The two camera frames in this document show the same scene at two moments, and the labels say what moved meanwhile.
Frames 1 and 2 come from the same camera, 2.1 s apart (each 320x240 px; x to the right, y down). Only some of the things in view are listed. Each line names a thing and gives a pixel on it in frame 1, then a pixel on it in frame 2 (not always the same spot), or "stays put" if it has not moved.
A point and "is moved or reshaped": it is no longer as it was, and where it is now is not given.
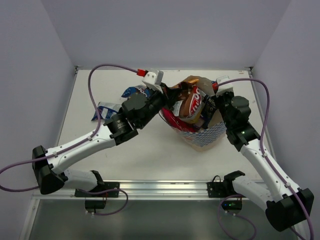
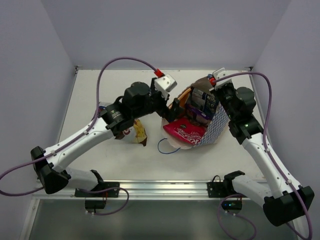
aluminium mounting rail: x=114 y=189 stays put
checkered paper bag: x=212 y=136 is moved or reshaped
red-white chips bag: x=189 y=107 to x=140 y=136
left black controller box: x=95 y=204 stays put
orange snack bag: x=191 y=80 to x=182 y=99
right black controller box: x=232 y=205 stays put
